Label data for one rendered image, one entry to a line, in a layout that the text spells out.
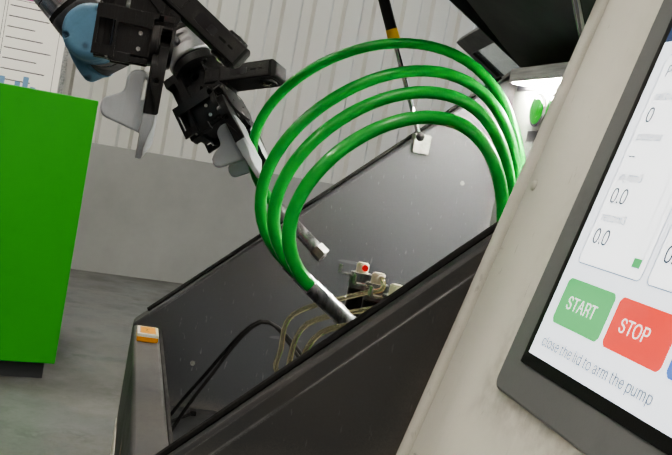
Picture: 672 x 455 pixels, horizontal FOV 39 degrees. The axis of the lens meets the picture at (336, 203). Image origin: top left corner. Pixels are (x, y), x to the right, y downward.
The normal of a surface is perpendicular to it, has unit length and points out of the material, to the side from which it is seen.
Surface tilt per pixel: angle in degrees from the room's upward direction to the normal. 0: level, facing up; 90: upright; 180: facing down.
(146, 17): 90
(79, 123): 90
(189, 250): 90
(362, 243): 90
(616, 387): 76
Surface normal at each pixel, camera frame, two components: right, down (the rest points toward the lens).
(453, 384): -0.89, -0.40
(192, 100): -0.35, -0.24
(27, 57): 0.29, 0.11
